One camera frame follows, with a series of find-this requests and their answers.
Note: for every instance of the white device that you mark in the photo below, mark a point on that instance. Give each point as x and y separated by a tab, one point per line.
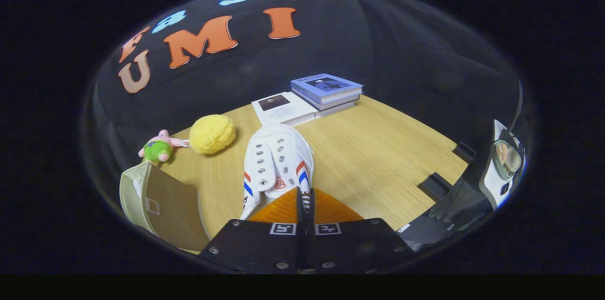
491	191

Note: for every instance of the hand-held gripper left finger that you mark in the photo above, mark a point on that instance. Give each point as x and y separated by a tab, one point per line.
255	245

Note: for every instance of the beige fabric storage box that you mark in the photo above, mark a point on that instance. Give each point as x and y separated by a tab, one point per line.
175	205

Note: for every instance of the white book with dark photo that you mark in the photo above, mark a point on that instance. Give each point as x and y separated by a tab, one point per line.
288	111

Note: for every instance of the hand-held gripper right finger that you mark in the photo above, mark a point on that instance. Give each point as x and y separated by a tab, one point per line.
359	245

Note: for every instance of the blue book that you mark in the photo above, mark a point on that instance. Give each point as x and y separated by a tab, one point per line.
326	87

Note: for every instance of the pink starfish plush toy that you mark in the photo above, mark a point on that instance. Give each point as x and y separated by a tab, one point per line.
158	150

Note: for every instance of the yellow plush ball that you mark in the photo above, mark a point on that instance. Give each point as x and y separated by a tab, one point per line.
212	134

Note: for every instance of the white striped canvas shoe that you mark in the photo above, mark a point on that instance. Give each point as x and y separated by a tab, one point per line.
276	153

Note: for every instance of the grey-blue book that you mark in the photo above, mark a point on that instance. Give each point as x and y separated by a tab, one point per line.
333	106

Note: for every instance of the black table clamp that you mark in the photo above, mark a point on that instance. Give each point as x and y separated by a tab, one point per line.
435	186
464	151

